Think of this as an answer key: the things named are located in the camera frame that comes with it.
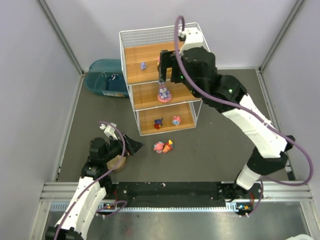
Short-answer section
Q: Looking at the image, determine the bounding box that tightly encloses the purple bunny pink donut toy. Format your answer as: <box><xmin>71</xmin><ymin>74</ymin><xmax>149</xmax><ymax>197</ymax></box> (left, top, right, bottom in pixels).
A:
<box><xmin>157</xmin><ymin>82</ymin><xmax>172</xmax><ymax>103</ymax></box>

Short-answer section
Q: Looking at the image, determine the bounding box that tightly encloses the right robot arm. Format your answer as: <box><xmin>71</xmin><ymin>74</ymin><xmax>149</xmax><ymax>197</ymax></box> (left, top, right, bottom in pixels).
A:
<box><xmin>157</xmin><ymin>47</ymin><xmax>295</xmax><ymax>200</ymax></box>

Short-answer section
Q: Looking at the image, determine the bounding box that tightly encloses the small purple blob toy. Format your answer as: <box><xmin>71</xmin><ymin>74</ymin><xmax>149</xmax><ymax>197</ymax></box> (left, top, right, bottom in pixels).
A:
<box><xmin>140</xmin><ymin>62</ymin><xmax>147</xmax><ymax>71</ymax></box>

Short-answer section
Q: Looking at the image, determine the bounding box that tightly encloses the pink melody toy on shelf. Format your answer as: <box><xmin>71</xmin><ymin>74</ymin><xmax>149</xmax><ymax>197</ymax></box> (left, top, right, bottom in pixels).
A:
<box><xmin>172</xmin><ymin>116</ymin><xmax>181</xmax><ymax>126</ymax></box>

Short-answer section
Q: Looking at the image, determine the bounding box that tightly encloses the tan overturned bowl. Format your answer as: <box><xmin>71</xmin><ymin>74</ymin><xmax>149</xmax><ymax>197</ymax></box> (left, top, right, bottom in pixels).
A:
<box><xmin>106</xmin><ymin>155</ymin><xmax>127</xmax><ymax>172</ymax></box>

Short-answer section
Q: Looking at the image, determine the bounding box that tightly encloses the blue stitch toy figure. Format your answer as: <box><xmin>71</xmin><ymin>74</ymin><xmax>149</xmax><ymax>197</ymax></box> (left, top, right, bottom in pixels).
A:
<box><xmin>153</xmin><ymin>117</ymin><xmax>164</xmax><ymax>130</ymax></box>

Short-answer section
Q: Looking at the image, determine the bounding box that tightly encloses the white wire wooden shelf rack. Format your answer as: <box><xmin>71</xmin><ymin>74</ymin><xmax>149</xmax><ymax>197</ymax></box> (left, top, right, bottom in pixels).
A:
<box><xmin>119</xmin><ymin>25</ymin><xmax>202</xmax><ymax>136</ymax></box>

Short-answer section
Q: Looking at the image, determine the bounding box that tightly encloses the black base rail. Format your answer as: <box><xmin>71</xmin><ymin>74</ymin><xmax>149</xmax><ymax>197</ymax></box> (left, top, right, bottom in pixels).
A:
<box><xmin>109</xmin><ymin>181</ymin><xmax>241</xmax><ymax>208</ymax></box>

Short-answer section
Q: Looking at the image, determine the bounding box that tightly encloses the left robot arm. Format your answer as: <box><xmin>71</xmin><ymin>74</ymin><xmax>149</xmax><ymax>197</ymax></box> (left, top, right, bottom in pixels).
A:
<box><xmin>45</xmin><ymin>134</ymin><xmax>144</xmax><ymax>240</ymax></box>

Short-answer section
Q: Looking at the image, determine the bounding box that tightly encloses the teal plastic bin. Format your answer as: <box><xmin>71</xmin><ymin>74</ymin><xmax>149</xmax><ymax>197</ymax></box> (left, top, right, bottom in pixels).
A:
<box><xmin>84</xmin><ymin>59</ymin><xmax>129</xmax><ymax>98</ymax></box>

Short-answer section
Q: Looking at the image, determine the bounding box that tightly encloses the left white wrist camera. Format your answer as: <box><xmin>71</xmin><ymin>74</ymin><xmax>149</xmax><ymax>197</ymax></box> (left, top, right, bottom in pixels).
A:
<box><xmin>99</xmin><ymin>122</ymin><xmax>118</xmax><ymax>140</ymax></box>

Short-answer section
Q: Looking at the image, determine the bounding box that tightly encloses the dark blue object in bin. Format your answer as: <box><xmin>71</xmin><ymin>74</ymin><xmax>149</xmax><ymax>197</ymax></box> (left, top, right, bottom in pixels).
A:
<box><xmin>106</xmin><ymin>73</ymin><xmax>119</xmax><ymax>82</ymax></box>

